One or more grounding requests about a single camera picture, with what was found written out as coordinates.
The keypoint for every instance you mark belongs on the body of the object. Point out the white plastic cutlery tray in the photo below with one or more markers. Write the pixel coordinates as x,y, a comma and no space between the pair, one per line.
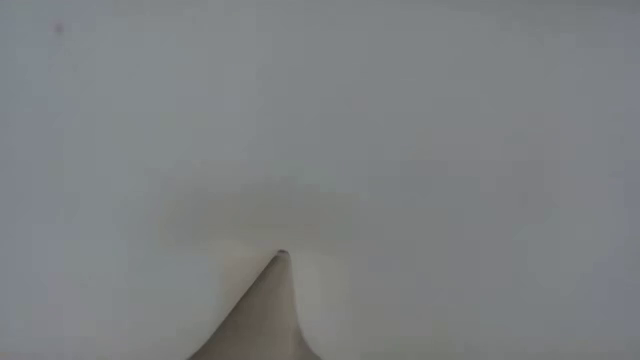
320,125

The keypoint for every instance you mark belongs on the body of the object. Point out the tan pointed wedge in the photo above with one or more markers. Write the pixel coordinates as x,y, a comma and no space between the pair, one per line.
265,320

